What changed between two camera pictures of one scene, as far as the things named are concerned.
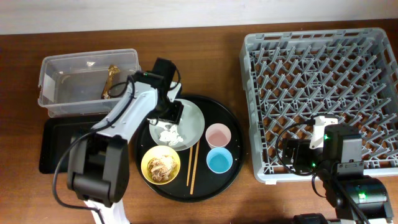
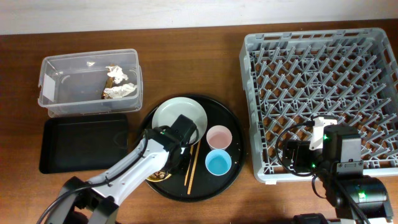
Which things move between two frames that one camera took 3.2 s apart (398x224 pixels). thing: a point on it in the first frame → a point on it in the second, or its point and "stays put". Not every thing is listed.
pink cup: (217, 135) stays put
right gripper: (300, 146) stays put
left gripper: (174, 113) → (183, 167)
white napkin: (170, 135) → (119, 91)
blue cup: (219, 160) stays put
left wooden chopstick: (190, 157) stays put
